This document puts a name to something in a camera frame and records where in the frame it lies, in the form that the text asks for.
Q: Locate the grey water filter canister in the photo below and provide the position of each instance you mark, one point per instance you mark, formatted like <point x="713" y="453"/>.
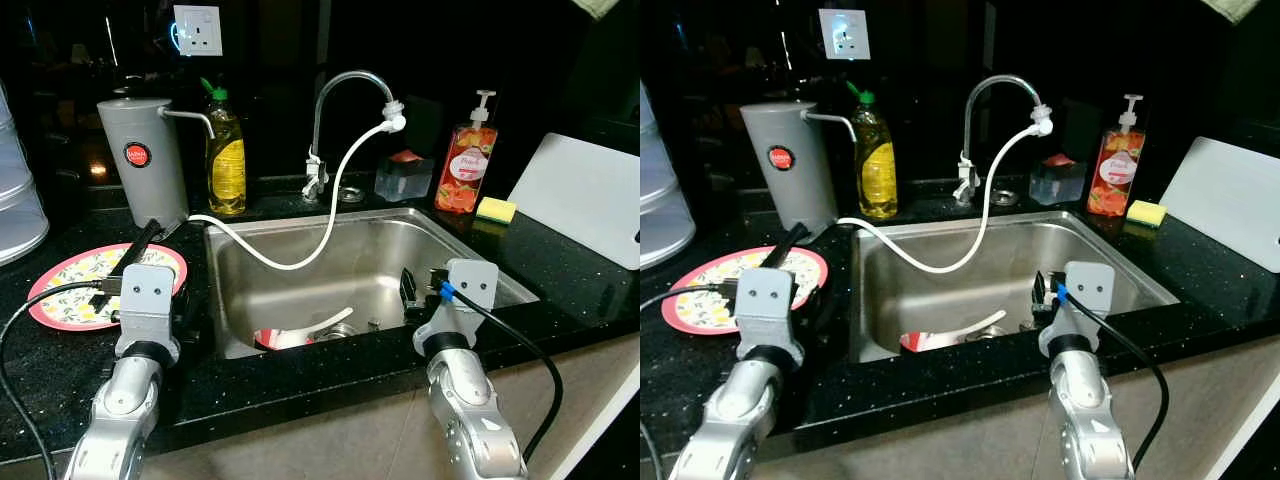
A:
<point x="145" y="170"/>
<point x="790" y="175"/>

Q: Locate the green cloth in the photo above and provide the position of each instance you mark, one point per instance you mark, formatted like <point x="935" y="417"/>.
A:
<point x="1235" y="8"/>
<point x="600" y="7"/>

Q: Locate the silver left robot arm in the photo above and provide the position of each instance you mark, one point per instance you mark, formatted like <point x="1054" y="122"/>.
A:
<point x="120" y="410"/>
<point x="735" y="420"/>

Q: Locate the clear plastic soap container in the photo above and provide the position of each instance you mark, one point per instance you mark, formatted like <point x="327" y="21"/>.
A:
<point x="404" y="180"/>
<point x="1057" y="183"/>

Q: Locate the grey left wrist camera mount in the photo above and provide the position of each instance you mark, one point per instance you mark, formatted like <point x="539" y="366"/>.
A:
<point x="768" y="305"/>
<point x="148" y="300"/>

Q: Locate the chrome sink faucet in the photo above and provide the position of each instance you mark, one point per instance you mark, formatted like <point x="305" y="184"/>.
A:
<point x="970" y="115"/>
<point x="320" y="115"/>

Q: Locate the yellow dish soap bottle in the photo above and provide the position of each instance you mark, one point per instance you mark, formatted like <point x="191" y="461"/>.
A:
<point x="877" y="170"/>
<point x="227" y="165"/>

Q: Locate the white metal container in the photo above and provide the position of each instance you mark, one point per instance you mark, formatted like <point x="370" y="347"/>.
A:
<point x="660" y="200"/>
<point x="15" y="200"/>

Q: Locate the white wall socket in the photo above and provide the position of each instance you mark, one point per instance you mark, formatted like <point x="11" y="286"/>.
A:
<point x="197" y="30"/>
<point x="845" y="34"/>

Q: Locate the yellow sponge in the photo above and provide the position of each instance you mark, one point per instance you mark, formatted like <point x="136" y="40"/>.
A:
<point x="1147" y="212"/>
<point x="496" y="209"/>

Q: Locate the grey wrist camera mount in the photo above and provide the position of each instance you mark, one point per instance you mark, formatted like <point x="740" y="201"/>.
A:
<point x="768" y="305"/>
<point x="148" y="300"/>
<point x="1088" y="290"/>
<point x="472" y="285"/>

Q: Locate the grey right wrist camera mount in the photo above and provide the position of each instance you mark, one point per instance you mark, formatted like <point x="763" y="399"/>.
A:
<point x="1088" y="290"/>
<point x="472" y="285"/>

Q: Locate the white cutting board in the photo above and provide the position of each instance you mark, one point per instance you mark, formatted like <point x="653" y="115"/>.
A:
<point x="1225" y="205"/>
<point x="580" y="200"/>

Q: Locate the orange hand soap pump bottle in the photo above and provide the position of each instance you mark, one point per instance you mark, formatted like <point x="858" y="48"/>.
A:
<point x="467" y="170"/>
<point x="1116" y="175"/>

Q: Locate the stainless steel sink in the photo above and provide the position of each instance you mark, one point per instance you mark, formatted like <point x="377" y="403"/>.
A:
<point x="1010" y="262"/>
<point x="370" y="260"/>

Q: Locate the red bowl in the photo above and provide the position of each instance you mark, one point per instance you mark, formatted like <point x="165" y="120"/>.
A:
<point x="272" y="340"/>
<point x="915" y="343"/>

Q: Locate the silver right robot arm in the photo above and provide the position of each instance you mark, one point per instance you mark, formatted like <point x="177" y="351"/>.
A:
<point x="470" y="410"/>
<point x="1085" y="415"/>

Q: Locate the round metal counter cap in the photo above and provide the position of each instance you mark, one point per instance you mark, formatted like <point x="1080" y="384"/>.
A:
<point x="351" y="194"/>
<point x="1003" y="197"/>

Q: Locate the pink rimmed lemon print plate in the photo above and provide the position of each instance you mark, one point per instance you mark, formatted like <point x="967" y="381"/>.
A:
<point x="705" y="300"/>
<point x="75" y="290"/>

